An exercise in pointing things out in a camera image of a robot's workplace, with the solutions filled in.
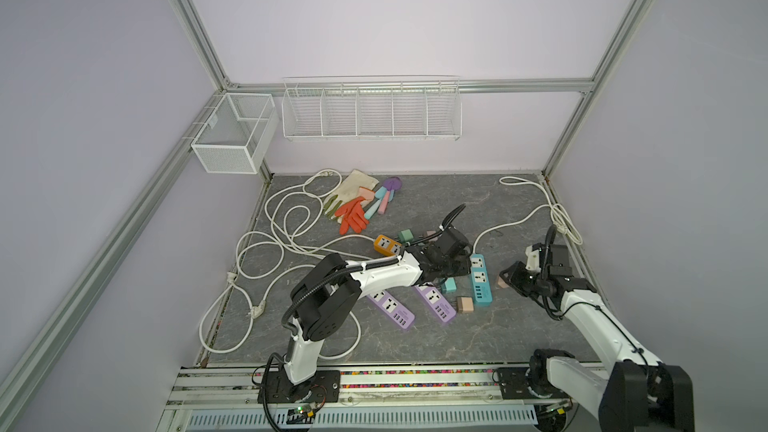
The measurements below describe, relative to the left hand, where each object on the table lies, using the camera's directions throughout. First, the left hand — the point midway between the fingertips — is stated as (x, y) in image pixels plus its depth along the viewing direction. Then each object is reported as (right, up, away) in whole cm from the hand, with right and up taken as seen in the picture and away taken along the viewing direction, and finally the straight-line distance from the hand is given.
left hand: (472, 270), depth 84 cm
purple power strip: (-24, -10, 0) cm, 26 cm away
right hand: (+11, -3, +3) cm, 11 cm away
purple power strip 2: (-10, -10, +1) cm, 14 cm away
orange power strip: (-25, +5, +14) cm, 29 cm away
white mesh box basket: (-75, +41, +14) cm, 87 cm away
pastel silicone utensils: (-26, +22, +28) cm, 44 cm away
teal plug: (-5, -5, +5) cm, 9 cm away
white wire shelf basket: (-28, +51, +14) cm, 60 cm away
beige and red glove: (-41, +19, +27) cm, 53 cm away
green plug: (-19, +8, +15) cm, 25 cm away
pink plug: (-1, -10, +1) cm, 10 cm away
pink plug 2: (+8, -4, 0) cm, 9 cm away
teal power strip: (+4, -7, +3) cm, 9 cm away
